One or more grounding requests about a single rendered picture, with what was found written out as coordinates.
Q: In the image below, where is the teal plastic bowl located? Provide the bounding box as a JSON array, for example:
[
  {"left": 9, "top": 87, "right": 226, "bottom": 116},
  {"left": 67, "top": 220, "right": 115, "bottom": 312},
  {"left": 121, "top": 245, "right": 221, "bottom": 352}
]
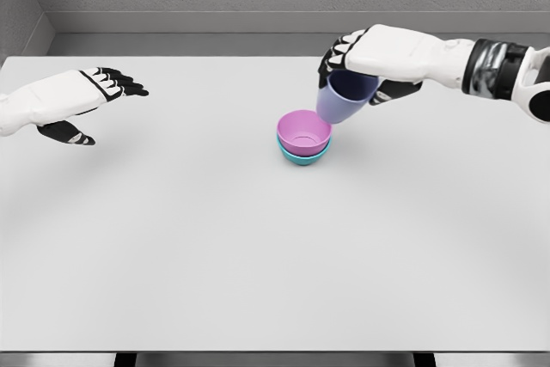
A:
[{"left": 277, "top": 138, "right": 333, "bottom": 168}]

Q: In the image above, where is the lavender plastic cup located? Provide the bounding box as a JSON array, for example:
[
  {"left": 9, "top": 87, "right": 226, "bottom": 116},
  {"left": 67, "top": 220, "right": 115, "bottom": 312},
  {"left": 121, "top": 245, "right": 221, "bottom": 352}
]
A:
[{"left": 315, "top": 70, "right": 380, "bottom": 125}]

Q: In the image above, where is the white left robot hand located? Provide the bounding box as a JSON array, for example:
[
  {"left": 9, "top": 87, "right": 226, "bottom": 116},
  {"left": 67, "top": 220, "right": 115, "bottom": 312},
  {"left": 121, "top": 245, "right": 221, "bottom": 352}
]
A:
[{"left": 26, "top": 67, "right": 150, "bottom": 147}]

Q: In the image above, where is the pink plastic bowl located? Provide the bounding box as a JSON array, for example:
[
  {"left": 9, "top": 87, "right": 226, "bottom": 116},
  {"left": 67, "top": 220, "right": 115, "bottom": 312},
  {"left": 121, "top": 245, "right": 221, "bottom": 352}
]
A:
[{"left": 276, "top": 109, "right": 333, "bottom": 156}]

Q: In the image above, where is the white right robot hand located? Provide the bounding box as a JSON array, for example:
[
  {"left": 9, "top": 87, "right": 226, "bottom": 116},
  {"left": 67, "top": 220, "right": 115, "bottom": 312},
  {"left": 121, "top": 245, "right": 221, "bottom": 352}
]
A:
[{"left": 317, "top": 24, "right": 440, "bottom": 107}]

